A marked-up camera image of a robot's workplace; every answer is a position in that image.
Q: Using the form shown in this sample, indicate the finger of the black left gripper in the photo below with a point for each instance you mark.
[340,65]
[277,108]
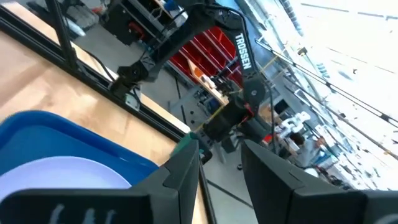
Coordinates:
[206,152]

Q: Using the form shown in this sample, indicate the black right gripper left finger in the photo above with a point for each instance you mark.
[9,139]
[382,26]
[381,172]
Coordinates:
[168,189]

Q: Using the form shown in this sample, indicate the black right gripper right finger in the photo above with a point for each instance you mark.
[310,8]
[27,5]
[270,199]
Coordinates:
[280,193]

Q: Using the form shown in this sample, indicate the green plastic cup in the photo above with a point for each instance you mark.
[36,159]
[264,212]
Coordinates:
[183,144]

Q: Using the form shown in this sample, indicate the lavender plastic plate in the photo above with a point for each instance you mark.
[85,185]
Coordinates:
[62,174]

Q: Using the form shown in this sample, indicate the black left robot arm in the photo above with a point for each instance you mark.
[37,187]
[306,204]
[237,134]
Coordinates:
[245,53]

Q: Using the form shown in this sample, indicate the blue plastic tray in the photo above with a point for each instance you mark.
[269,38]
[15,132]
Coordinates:
[62,137]

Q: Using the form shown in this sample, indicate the person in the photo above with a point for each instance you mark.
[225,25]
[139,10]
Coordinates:
[306,149]

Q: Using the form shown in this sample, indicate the white robot figure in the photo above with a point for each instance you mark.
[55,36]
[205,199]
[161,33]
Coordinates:
[293,123]

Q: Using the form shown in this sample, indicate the red bin shelf rack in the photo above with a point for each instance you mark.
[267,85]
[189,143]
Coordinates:
[211,53]

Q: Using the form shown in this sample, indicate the black metal table frame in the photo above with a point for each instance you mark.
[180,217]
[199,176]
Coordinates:
[93,77]

